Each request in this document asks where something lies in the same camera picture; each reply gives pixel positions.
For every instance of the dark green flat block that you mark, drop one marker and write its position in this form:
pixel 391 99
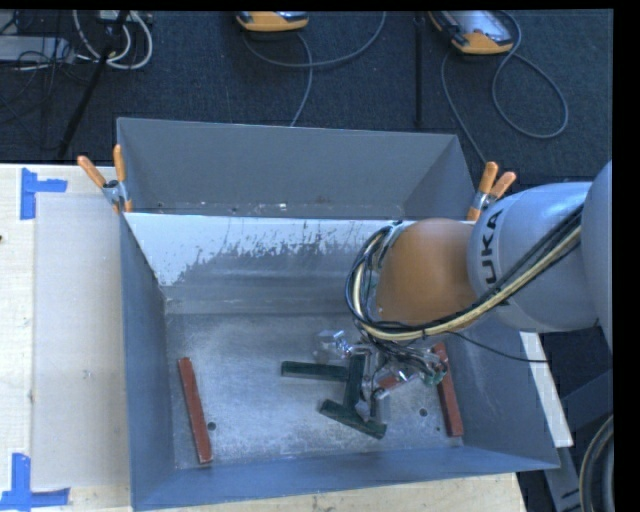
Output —
pixel 350 419
pixel 353 385
pixel 312 371

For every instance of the grey metal bin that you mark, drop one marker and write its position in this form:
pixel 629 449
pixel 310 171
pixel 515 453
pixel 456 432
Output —
pixel 280 270

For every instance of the red-brown flat block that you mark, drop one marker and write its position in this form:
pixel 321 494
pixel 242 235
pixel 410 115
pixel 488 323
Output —
pixel 195 410
pixel 450 405

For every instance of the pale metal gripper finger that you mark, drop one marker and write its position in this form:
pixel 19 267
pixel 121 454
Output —
pixel 382 406
pixel 332 345

